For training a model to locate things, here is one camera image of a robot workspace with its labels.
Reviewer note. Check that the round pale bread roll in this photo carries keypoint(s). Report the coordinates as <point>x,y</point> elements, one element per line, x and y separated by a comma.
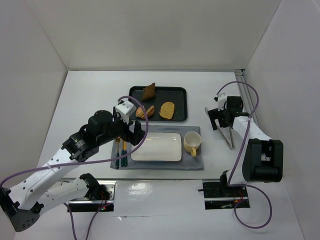
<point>140,113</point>

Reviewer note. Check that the gold knife green handle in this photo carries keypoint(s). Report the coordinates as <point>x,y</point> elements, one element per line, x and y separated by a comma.
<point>124,158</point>

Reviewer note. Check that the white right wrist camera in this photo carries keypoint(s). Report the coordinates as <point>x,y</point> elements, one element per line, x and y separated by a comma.
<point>221,100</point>

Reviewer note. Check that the tan seeded bread slice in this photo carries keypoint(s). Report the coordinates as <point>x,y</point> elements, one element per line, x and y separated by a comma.
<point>167,110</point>

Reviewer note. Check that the gold fork green handle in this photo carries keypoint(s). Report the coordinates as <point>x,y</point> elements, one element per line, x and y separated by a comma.
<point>117,162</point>

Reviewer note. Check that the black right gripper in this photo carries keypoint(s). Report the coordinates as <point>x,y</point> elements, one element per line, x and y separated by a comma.
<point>216,118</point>

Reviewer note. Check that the brown crusted bread wedge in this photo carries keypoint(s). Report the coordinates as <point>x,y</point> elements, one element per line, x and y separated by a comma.
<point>149,112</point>

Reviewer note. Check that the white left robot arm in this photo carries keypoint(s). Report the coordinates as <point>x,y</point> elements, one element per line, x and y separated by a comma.
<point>25,202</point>

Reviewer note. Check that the brown chocolate croissant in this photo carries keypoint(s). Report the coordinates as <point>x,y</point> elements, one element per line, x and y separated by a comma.
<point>149,92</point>

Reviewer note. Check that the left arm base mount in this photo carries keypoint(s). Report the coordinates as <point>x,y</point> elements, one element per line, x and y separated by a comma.
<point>102,198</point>

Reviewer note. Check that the white rectangular plate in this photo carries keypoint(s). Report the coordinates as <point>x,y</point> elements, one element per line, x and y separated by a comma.
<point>159,147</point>

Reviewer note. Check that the aluminium frame rail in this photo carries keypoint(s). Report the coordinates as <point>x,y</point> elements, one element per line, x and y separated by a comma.
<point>247,94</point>

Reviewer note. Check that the yellow ceramic mug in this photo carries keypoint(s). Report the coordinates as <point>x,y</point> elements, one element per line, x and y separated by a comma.
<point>192,141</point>

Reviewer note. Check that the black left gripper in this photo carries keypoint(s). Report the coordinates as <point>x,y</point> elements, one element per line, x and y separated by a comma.
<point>135,133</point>

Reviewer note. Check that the black baking tray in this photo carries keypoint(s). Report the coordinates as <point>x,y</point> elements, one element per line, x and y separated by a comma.
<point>174,94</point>

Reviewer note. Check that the grey cloth placemat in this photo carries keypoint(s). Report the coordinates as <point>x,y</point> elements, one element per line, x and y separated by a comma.
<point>187,162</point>

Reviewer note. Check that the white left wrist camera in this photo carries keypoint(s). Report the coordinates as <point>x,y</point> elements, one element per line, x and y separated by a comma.
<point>125,109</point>

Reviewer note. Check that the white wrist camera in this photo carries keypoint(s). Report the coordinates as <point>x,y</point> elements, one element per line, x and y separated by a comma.
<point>221,100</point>
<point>125,109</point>

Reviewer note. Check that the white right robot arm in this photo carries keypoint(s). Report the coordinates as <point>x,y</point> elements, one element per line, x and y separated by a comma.
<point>260,158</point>

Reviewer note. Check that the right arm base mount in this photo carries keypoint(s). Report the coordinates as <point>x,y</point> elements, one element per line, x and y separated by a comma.
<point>217,197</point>

